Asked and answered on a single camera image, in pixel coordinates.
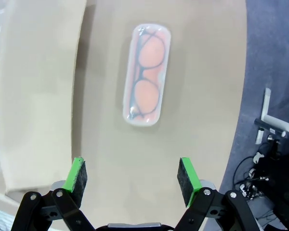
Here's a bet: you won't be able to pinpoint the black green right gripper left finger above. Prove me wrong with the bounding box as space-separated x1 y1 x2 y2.
11 157 96 231

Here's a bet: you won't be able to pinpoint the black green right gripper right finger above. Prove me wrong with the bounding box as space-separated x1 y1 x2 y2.
174 157 258 231

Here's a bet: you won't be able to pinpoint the open cardboard shipping box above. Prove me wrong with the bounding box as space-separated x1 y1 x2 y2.
0 0 97 214

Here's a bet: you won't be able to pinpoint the translucent white glasses case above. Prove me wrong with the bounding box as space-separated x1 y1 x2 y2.
122 22 172 128

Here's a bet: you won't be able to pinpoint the white power strip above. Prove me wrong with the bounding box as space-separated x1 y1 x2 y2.
239 182 259 201

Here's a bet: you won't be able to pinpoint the teal patterned cloth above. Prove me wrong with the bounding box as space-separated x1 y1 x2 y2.
0 205 22 231

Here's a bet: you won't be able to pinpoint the black equipment box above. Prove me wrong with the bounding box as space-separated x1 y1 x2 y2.
256 154 289 230

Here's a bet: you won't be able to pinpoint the black cable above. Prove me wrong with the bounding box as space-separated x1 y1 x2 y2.
233 141 270 191

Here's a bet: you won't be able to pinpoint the white bracket with cables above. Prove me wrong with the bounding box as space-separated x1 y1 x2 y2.
254 87 289 145

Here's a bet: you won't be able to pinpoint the black round-frame glasses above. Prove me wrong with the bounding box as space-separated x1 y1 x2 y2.
128 28 166 119

